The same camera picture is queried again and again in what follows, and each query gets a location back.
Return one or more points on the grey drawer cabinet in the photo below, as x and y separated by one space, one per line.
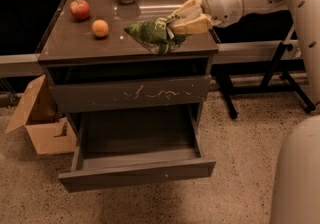
73 55

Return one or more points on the cardboard box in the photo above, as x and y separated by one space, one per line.
37 112

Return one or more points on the open grey lower drawer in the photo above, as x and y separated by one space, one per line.
137 146

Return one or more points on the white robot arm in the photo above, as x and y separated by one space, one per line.
296 187

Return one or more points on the scratched grey middle drawer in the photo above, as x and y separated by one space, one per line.
87 97

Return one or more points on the red apple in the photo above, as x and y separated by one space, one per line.
79 9

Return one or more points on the orange fruit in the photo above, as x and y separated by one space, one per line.
100 28

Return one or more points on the green jalapeno chip bag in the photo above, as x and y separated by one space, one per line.
156 35

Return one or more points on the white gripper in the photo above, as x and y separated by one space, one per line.
224 4

